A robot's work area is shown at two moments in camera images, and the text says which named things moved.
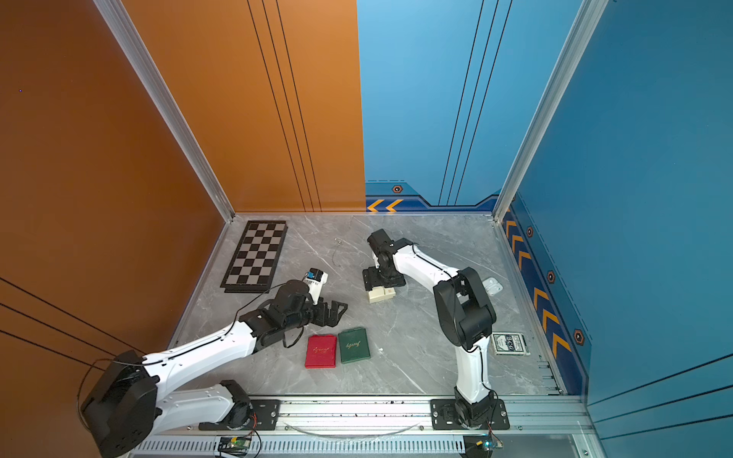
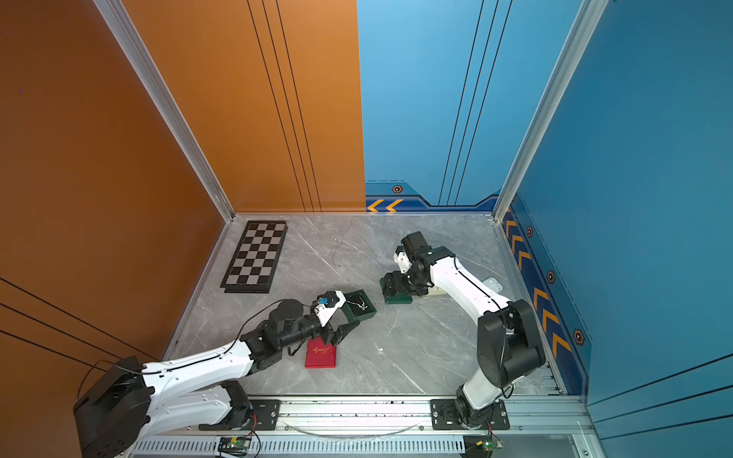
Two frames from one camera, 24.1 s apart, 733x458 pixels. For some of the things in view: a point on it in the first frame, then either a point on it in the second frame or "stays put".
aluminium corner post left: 136,50 stays put
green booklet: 353,345 -> 398,299
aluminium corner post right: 590,13 stays put
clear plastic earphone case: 492,286 stays put
